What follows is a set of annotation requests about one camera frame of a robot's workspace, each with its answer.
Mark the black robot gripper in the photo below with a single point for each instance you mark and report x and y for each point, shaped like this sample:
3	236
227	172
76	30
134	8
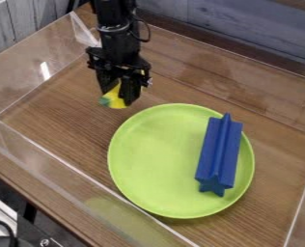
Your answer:
117	61

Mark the yellow toy banana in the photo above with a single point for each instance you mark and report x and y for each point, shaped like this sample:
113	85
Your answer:
110	99

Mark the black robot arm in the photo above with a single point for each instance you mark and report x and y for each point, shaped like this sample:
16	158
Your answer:
115	13

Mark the green round plate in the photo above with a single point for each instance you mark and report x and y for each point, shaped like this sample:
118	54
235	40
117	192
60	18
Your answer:
153	159

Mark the blue star-shaped block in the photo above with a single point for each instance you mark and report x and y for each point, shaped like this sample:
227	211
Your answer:
217	166

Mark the black device with knob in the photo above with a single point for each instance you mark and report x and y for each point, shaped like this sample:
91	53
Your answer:
32	236

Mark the clear acrylic enclosure wall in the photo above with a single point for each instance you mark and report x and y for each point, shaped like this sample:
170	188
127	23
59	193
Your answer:
55	134

